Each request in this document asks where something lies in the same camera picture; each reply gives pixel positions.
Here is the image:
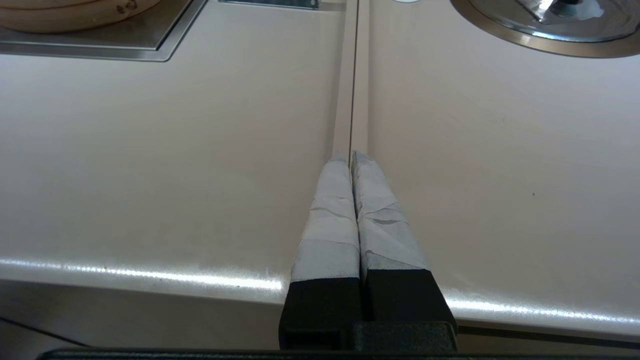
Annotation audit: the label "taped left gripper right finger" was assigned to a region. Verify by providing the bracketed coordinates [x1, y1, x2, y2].
[351, 151, 458, 331]

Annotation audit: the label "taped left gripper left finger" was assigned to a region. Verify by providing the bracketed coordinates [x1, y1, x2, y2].
[278, 156, 362, 351]

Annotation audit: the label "steel pot lid black knob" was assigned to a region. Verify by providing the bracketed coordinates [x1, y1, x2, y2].
[470, 0, 640, 43]

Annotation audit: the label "bamboo steamer baskets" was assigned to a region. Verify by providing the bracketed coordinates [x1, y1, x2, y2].
[0, 0, 164, 34]

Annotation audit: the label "clear acrylic label stand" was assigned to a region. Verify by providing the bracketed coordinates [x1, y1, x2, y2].
[219, 0, 320, 10]

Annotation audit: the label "steel inset tray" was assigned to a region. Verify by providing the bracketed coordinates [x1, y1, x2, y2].
[0, 0, 209, 62]

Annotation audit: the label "brass counter ring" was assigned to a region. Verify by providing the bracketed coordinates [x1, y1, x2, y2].
[450, 0, 640, 59]

